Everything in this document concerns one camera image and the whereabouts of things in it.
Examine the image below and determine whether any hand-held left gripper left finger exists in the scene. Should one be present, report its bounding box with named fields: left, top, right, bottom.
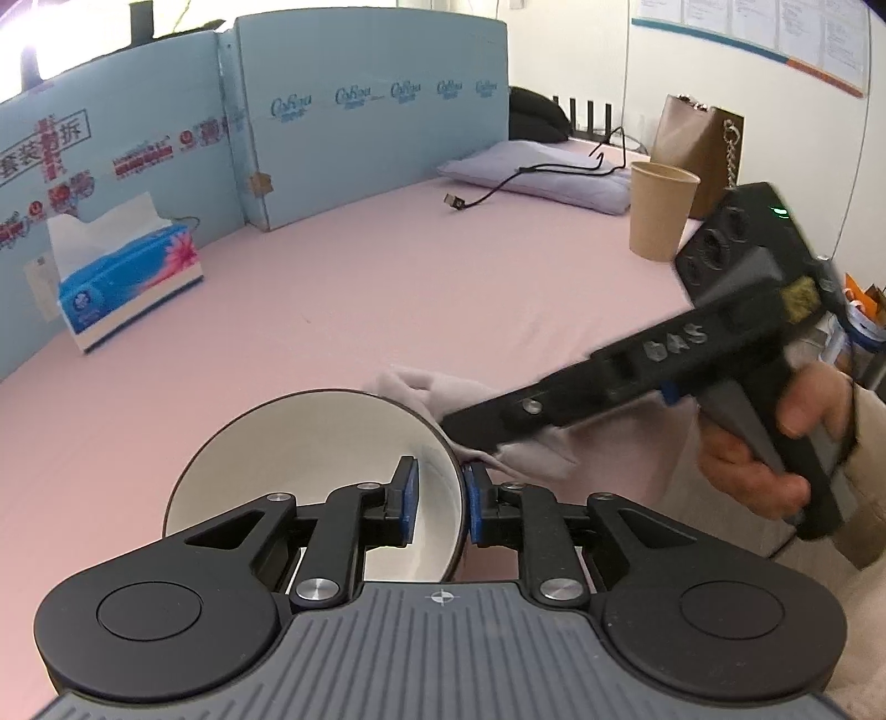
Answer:
left=186, top=453, right=421, bottom=610

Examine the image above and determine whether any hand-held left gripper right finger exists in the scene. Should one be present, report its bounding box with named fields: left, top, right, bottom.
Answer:
left=462, top=460, right=746, bottom=610

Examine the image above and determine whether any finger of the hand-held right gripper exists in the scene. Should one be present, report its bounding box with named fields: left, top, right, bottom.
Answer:
left=439, top=358, right=611, bottom=458

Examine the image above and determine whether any grey wiping cloth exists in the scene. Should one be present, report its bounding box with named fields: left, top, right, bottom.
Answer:
left=367, top=366, right=579, bottom=484

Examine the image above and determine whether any white bowl with feather pattern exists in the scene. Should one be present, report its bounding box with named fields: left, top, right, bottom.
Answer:
left=162, top=389, right=466, bottom=583

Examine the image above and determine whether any person's right hand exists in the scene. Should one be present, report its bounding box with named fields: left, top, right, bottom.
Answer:
left=696, top=363, right=861, bottom=520

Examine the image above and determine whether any brown paper cup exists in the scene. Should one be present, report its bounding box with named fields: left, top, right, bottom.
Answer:
left=629, top=162, right=702, bottom=263

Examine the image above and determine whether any colourful printed container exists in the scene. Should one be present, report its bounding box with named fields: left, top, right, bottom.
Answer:
left=823, top=273, right=886, bottom=389

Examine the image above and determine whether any black router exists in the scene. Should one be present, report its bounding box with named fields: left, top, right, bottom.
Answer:
left=550, top=97, right=617, bottom=143

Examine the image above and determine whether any lavender pillow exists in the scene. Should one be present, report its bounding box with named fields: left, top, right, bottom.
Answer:
left=437, top=138, right=634, bottom=217

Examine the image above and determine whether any black bag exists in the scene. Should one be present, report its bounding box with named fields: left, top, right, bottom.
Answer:
left=508, top=86, right=572, bottom=145

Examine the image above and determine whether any blue tissue box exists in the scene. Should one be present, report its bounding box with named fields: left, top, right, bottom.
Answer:
left=45, top=194, right=205, bottom=356

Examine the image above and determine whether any blue cardboard panel red tape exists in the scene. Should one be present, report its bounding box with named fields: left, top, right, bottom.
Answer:
left=0, top=29, right=250, bottom=382

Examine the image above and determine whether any brown paper bag with chain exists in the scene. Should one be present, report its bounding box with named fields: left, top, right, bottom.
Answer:
left=651, top=93, right=747, bottom=219

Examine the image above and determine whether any black usb cable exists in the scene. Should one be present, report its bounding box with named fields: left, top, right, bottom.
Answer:
left=443, top=128, right=652, bottom=210

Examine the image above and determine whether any white wall chart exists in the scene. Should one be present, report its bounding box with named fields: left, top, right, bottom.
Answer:
left=631, top=0, right=869, bottom=99

